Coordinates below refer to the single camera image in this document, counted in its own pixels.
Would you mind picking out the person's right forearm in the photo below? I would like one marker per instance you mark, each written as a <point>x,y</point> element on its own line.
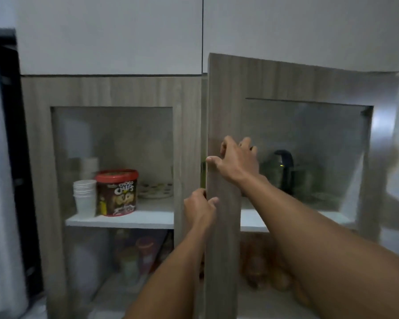
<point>319,245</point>

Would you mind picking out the person's left forearm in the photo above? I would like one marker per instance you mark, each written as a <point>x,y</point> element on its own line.
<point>173,279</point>

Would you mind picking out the wood frame glass cabinet door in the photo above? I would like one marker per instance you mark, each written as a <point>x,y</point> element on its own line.
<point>186,129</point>
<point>226,96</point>

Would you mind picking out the red lid cereal tub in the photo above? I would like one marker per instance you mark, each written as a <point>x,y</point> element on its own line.
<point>116,196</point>

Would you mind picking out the person's left hand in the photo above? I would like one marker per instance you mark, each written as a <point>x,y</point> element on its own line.
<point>199,209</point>

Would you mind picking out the white upper cabinet door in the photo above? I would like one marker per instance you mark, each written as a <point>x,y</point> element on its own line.
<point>302,26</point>
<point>109,33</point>

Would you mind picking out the polka dot plates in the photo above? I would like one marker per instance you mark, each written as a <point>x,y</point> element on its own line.
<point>154,191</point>

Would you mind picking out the stack of white paper cups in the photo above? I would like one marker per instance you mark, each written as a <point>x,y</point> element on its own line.
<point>85,202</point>

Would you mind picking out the red lid jar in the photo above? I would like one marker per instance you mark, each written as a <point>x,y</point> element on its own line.
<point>146,249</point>

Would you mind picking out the person's right hand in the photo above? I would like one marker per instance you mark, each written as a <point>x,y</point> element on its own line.
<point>239,162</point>

